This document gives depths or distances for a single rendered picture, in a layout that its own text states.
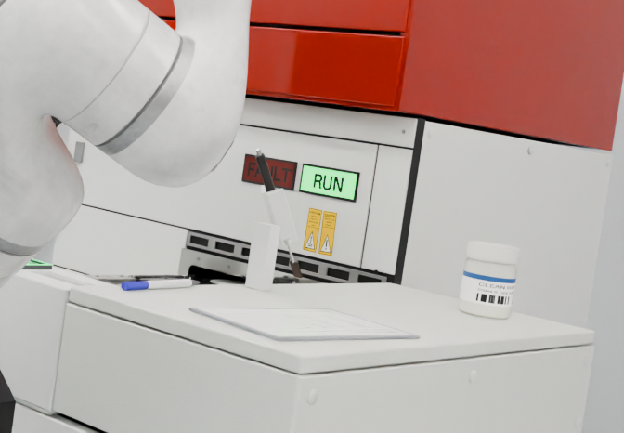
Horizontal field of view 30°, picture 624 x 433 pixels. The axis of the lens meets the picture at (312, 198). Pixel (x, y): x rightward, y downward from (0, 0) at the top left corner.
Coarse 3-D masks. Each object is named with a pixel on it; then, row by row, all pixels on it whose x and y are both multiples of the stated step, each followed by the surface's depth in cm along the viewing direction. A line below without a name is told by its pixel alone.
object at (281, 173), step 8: (248, 160) 198; (248, 168) 198; (256, 168) 197; (272, 168) 195; (280, 168) 194; (288, 168) 193; (248, 176) 198; (256, 176) 197; (272, 176) 195; (280, 176) 193; (288, 176) 192; (280, 184) 193; (288, 184) 192
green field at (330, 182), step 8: (304, 168) 190; (312, 168) 189; (320, 168) 188; (304, 176) 190; (312, 176) 189; (320, 176) 188; (328, 176) 187; (336, 176) 186; (344, 176) 185; (352, 176) 184; (304, 184) 190; (312, 184) 189; (320, 184) 188; (328, 184) 187; (336, 184) 186; (344, 184) 185; (352, 184) 184; (320, 192) 188; (328, 192) 187; (336, 192) 186; (344, 192) 185; (352, 192) 184
